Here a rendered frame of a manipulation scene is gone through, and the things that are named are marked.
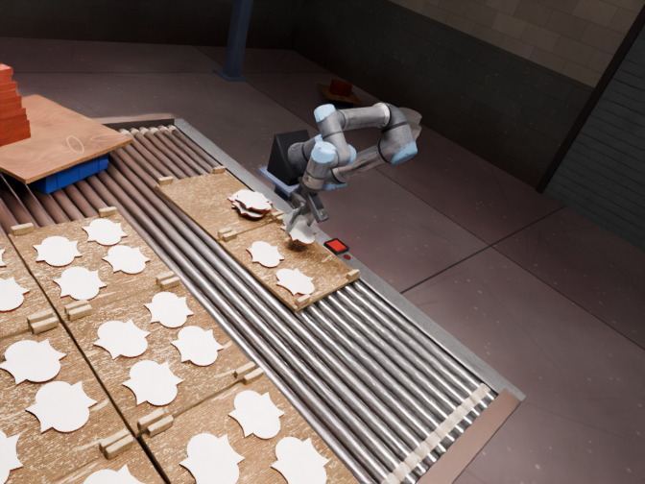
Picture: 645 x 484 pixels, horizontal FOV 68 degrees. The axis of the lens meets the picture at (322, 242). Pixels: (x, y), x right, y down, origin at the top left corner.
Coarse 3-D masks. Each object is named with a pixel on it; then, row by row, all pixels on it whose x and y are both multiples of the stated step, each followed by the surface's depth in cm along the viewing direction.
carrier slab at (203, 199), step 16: (208, 176) 209; (224, 176) 213; (160, 192) 192; (176, 192) 192; (192, 192) 195; (208, 192) 199; (224, 192) 202; (192, 208) 186; (208, 208) 189; (224, 208) 192; (272, 208) 201; (208, 224) 181; (224, 224) 183; (240, 224) 186; (256, 224) 189
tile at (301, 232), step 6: (300, 222) 182; (282, 228) 176; (294, 228) 178; (300, 228) 180; (306, 228) 181; (288, 234) 175; (294, 234) 175; (300, 234) 177; (306, 234) 178; (312, 234) 179; (294, 240) 174; (300, 240) 174; (306, 240) 175; (312, 240) 177
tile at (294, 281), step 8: (280, 272) 167; (288, 272) 168; (296, 272) 169; (280, 280) 163; (288, 280) 164; (296, 280) 166; (304, 280) 167; (312, 280) 169; (288, 288) 161; (296, 288) 162; (304, 288) 163; (312, 288) 165
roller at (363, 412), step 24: (120, 168) 200; (144, 192) 190; (168, 216) 182; (192, 240) 174; (216, 264) 166; (240, 288) 160; (264, 312) 154; (288, 336) 148; (312, 360) 143; (336, 384) 138; (360, 408) 133; (384, 432) 129; (408, 456) 125
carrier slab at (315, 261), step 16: (272, 224) 192; (240, 240) 178; (256, 240) 180; (272, 240) 183; (288, 240) 186; (240, 256) 170; (288, 256) 177; (304, 256) 180; (320, 256) 183; (336, 256) 186; (256, 272) 165; (272, 272) 168; (304, 272) 173; (320, 272) 175; (336, 272) 178; (272, 288) 161; (320, 288) 167; (336, 288) 171; (288, 304) 157; (304, 304) 159
